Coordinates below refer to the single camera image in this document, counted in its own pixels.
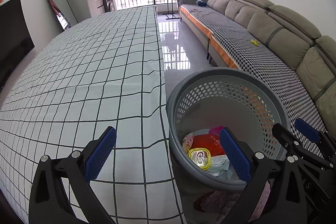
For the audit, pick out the pink fuzzy cloth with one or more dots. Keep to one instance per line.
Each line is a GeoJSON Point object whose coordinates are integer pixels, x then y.
{"type": "Point", "coordinates": [218, 200]}

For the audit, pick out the washing machine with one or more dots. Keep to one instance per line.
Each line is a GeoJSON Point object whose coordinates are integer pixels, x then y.
{"type": "Point", "coordinates": [107, 5]}

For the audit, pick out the black curved television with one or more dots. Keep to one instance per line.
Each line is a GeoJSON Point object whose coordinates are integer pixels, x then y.
{"type": "Point", "coordinates": [13, 37]}

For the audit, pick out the grey perforated plastic basket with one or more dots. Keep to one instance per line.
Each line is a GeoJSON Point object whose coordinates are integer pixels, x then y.
{"type": "Point", "coordinates": [228, 77]}

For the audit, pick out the yellow plastic container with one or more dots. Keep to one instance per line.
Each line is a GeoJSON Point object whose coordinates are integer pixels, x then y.
{"type": "Point", "coordinates": [199, 158]}

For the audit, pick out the foil snack wrapper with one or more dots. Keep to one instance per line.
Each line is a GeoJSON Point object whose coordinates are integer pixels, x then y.
{"type": "Point", "coordinates": [187, 144]}

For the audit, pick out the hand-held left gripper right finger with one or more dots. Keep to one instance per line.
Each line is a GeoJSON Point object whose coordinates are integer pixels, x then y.
{"type": "Point", "coordinates": [235, 154]}

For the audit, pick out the red plastic bag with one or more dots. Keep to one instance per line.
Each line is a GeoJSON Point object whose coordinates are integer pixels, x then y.
{"type": "Point", "coordinates": [207, 142]}

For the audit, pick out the white plastic package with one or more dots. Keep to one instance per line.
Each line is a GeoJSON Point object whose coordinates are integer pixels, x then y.
{"type": "Point", "coordinates": [218, 163]}

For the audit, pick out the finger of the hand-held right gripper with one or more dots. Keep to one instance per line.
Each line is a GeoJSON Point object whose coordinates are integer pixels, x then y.
{"type": "Point", "coordinates": [307, 130]}
{"type": "Point", "coordinates": [294, 142]}

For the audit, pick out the leaning floor mirror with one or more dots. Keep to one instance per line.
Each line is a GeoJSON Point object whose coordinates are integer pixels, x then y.
{"type": "Point", "coordinates": [61, 8]}

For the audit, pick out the small yellow toy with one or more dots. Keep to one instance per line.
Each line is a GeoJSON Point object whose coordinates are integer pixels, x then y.
{"type": "Point", "coordinates": [254, 42]}

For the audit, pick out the dark blue cloth item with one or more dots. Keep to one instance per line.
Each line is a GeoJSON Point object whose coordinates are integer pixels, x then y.
{"type": "Point", "coordinates": [202, 3]}

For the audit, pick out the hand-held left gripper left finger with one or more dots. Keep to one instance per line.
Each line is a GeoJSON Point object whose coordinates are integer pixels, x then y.
{"type": "Point", "coordinates": [101, 153]}

